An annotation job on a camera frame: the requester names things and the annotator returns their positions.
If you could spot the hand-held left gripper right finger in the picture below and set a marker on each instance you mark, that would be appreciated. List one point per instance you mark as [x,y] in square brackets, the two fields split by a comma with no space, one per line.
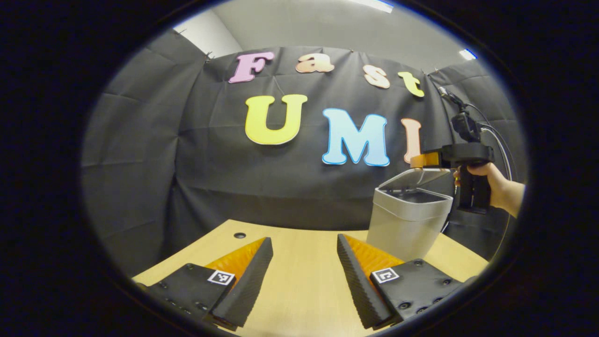
[358,281]

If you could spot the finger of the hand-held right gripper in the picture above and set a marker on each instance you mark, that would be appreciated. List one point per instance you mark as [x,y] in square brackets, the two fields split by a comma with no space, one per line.
[428,160]

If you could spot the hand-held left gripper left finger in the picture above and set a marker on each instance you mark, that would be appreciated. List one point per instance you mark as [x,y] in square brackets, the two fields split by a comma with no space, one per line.
[250,281]

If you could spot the grey desktop garbage bin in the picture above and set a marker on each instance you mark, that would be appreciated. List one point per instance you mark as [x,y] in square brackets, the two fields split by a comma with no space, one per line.
[407,224]

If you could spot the wooden desktop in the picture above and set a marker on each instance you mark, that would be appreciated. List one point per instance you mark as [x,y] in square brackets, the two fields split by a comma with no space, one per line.
[304,252]

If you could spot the small ceiling light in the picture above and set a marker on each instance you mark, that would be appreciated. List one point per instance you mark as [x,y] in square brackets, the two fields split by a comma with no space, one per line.
[467,54]

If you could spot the black backdrop cloth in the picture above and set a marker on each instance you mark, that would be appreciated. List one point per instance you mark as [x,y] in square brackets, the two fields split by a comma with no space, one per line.
[210,178]

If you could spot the long ceiling light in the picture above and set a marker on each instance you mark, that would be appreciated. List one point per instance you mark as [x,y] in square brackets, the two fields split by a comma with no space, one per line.
[374,4]

